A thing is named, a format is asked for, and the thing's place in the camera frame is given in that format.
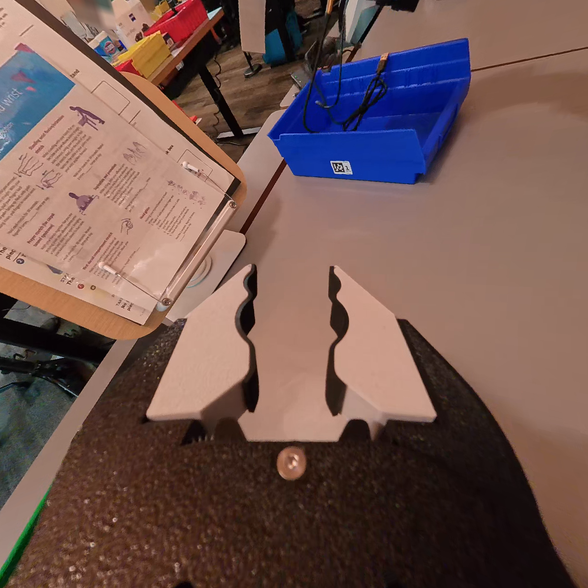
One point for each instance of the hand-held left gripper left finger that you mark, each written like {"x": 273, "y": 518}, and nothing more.
{"x": 202, "y": 367}

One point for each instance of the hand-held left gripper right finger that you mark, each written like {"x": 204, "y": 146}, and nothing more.
{"x": 381, "y": 367}

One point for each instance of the blue storage bin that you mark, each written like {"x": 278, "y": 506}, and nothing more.
{"x": 367, "y": 138}

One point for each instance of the green storage bin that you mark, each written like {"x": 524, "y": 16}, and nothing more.
{"x": 23, "y": 533}

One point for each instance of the wooden document stand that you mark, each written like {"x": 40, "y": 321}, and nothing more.
{"x": 183, "y": 257}

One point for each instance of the black tripod pole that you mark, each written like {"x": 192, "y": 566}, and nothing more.
{"x": 50, "y": 349}

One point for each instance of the blue header printed sheet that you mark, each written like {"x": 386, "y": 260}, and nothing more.
{"x": 92, "y": 193}

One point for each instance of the wooden top desk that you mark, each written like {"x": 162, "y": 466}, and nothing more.
{"x": 202, "y": 59}

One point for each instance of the yellow storage bin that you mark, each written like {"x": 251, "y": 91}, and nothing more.
{"x": 144, "y": 55}

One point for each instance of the red storage bin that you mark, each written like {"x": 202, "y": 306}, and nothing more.
{"x": 177, "y": 20}

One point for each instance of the white printed sheet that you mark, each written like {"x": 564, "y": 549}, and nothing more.
{"x": 50, "y": 41}

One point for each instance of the white cardboard box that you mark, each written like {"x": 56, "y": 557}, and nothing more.
{"x": 133, "y": 13}

